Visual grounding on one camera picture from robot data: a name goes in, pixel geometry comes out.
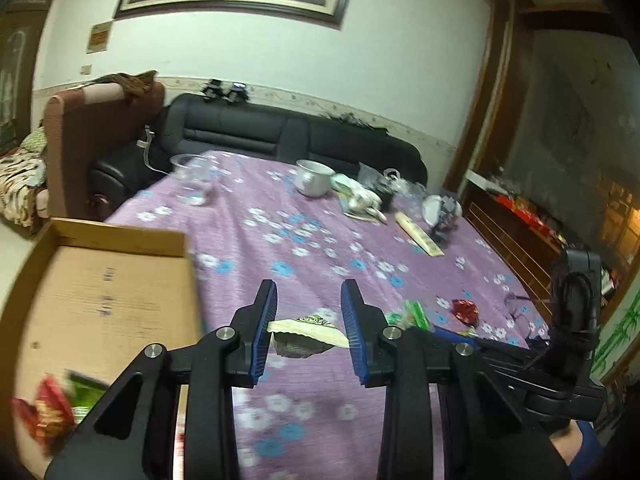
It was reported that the white mug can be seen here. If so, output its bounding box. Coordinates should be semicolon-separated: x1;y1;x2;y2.
293;159;335;199

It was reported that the bamboo print panel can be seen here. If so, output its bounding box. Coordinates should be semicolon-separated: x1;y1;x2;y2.
590;289;640;382

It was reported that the wooden sideboard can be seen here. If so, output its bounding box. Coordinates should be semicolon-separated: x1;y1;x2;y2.
462;169;603;313

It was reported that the brown armchair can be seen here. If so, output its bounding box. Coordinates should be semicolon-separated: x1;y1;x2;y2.
43;79;167;224

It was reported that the dark red snack packet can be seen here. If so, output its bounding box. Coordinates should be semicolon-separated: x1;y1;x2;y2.
450;298;482;327

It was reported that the wall plaque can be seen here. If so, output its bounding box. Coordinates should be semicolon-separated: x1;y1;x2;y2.
85;20;114;55

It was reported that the green pea packet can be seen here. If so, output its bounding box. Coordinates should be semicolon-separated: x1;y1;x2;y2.
66;370;109;422

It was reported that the cardboard box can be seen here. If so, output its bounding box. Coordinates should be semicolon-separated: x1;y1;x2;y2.
0;217;204;480

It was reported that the empty clear plastic cup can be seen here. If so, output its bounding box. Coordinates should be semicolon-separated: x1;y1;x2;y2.
400;180;429;207

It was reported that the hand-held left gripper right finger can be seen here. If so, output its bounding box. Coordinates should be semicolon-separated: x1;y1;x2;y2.
340;280;573;480

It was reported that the red box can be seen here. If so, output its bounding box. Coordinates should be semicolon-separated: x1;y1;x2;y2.
494;194;562;242

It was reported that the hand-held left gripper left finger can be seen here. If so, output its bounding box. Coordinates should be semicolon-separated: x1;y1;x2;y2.
44;279;279;480

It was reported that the clear plastic water cup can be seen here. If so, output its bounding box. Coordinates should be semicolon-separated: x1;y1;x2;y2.
169;153;214;207

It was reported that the brown garment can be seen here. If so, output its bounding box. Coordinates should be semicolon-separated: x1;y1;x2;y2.
99;70;159;99

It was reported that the wooden door frame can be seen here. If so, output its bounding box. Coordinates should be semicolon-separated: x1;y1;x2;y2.
444;0;532;197

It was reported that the black leather sofa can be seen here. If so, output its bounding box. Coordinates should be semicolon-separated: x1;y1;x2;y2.
89;92;429;222

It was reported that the clear green candy packet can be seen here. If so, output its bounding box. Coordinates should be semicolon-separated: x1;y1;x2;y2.
386;300;432;332

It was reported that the red gold-script snack packet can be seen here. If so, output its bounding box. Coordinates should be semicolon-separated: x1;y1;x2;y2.
12;374;77;457

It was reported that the cream tube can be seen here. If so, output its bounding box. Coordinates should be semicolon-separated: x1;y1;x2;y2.
394;211;446;258

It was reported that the purple floral tablecloth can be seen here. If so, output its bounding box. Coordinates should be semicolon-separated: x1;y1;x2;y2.
102;150;556;480

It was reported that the white box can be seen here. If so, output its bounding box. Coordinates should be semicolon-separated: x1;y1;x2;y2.
464;169;507;194

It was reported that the wooden glass-door cabinet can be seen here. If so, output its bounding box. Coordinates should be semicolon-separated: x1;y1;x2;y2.
0;0;72;162

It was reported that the patterned blanket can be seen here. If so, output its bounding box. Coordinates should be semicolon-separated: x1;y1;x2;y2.
0;127;52;237

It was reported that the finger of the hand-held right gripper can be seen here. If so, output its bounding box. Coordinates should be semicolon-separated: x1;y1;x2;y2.
432;325;549;369
479;359;542;412

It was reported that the person's right forearm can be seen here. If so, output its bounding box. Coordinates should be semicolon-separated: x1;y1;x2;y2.
549;420;604;480

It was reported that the green white snack packet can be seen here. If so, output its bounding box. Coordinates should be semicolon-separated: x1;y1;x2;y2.
267;312;351;359

